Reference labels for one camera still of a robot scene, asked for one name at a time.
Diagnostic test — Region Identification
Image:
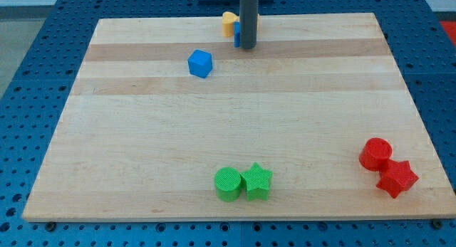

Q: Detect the wooden board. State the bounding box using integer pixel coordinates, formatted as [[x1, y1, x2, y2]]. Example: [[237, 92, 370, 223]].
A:
[[22, 13, 455, 222]]

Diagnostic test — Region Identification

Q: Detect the blue triangle block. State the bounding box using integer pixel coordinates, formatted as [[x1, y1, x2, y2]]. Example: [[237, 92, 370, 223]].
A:
[[234, 21, 241, 48]]

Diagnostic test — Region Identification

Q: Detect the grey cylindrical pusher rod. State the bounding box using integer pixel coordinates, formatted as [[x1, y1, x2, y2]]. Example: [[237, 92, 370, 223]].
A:
[[239, 0, 259, 49]]

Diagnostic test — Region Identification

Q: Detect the red star block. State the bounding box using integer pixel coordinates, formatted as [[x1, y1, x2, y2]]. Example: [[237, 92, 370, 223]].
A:
[[376, 159, 419, 199]]

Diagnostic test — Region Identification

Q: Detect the red cylinder block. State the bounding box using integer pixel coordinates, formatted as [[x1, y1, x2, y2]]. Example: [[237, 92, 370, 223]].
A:
[[358, 137, 393, 172]]

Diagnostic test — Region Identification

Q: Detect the yellow heart block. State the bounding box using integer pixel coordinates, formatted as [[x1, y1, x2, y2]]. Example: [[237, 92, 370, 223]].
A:
[[222, 11, 239, 37]]

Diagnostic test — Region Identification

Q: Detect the blue cube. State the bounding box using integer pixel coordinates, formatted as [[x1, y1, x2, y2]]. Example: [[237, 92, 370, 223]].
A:
[[187, 50, 212, 78]]

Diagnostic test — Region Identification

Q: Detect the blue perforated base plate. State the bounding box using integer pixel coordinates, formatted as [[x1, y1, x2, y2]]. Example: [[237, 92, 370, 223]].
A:
[[1, 0, 455, 246]]

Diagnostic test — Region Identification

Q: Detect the green cylinder block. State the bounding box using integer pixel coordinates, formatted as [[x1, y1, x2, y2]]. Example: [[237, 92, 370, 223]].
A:
[[214, 167, 242, 202]]

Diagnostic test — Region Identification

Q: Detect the green star block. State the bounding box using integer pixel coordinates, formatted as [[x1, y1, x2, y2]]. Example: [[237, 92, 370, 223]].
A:
[[240, 162, 273, 201]]

